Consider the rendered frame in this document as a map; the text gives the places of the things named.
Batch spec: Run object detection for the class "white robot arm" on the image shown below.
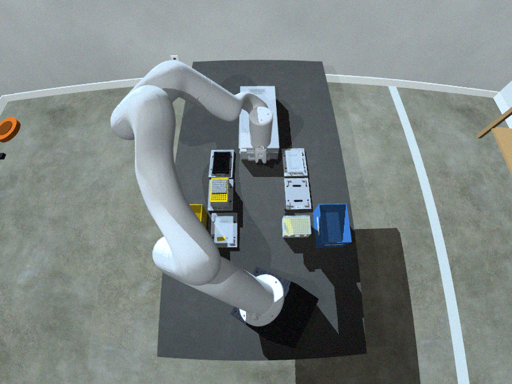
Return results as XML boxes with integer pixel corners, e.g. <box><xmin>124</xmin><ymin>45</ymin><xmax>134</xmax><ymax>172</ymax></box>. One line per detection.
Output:
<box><xmin>110</xmin><ymin>60</ymin><xmax>284</xmax><ymax>326</ymax></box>

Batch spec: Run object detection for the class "yellow open-top bin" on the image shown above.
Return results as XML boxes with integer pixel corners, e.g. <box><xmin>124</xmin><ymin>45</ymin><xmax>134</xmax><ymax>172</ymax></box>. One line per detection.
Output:
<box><xmin>190</xmin><ymin>205</ymin><xmax>207</xmax><ymax>228</ymax></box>

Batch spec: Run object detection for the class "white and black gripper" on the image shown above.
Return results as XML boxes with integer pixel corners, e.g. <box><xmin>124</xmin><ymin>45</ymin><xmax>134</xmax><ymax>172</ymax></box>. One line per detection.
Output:
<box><xmin>254</xmin><ymin>148</ymin><xmax>267</xmax><ymax>167</ymax></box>

